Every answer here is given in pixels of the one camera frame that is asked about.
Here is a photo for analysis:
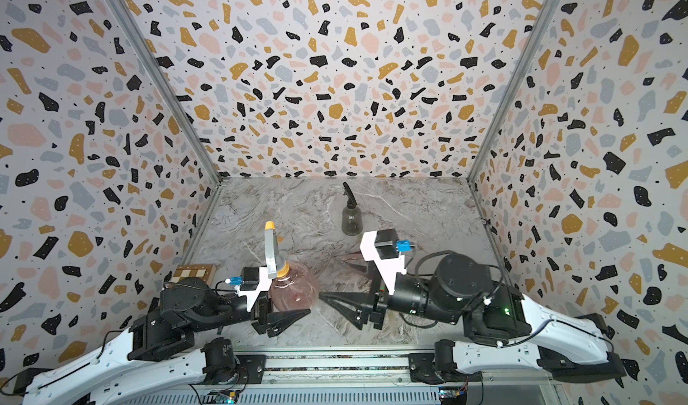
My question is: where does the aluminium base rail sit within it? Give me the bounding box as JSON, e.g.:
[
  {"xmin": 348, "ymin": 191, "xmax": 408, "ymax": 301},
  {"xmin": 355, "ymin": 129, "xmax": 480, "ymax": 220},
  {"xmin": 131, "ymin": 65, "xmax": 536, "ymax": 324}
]
[{"xmin": 106, "ymin": 345, "xmax": 571, "ymax": 405}]

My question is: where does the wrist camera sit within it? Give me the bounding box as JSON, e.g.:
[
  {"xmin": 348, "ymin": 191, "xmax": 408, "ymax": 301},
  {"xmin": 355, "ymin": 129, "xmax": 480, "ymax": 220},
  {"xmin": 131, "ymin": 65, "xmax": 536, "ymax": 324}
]
[
  {"xmin": 224, "ymin": 266, "xmax": 272, "ymax": 312},
  {"xmin": 359, "ymin": 229, "xmax": 413, "ymax": 296}
]

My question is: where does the black spray nozzle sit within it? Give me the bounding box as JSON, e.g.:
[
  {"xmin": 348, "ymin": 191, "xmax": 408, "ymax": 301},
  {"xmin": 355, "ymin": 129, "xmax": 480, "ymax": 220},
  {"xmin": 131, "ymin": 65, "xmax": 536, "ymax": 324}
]
[{"xmin": 343, "ymin": 182, "xmax": 358, "ymax": 210}]

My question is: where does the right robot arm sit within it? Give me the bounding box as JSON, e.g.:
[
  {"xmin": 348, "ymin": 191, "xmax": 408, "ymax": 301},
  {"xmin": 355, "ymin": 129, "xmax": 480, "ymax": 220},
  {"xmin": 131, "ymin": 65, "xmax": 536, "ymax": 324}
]
[{"xmin": 320, "ymin": 251, "xmax": 626, "ymax": 383}]

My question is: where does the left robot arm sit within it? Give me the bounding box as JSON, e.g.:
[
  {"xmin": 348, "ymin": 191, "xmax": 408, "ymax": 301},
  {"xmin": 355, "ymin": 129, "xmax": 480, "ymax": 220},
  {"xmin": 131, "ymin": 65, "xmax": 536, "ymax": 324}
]
[{"xmin": 9, "ymin": 279, "xmax": 310, "ymax": 404}]

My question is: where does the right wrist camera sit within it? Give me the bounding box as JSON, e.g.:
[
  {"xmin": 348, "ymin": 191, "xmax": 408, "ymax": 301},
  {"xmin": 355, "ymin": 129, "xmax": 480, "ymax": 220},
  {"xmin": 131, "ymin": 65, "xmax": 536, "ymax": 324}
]
[{"xmin": 359, "ymin": 229, "xmax": 413, "ymax": 296}]

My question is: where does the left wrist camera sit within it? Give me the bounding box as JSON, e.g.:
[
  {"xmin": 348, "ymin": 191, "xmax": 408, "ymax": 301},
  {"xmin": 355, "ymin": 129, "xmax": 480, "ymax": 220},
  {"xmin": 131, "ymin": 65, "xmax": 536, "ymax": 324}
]
[{"xmin": 224, "ymin": 266, "xmax": 272, "ymax": 312}]

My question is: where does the wooden chessboard box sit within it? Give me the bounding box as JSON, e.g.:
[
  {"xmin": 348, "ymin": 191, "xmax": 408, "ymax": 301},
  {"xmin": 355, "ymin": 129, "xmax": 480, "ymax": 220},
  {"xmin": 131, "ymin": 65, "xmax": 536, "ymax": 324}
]
[{"xmin": 169, "ymin": 263, "xmax": 217, "ymax": 285}]

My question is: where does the orange grey spray nozzle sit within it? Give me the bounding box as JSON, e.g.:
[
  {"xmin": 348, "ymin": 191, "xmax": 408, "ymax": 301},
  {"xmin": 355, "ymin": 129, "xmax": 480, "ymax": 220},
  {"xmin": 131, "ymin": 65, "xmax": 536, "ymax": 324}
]
[{"xmin": 264, "ymin": 221, "xmax": 290, "ymax": 280}]

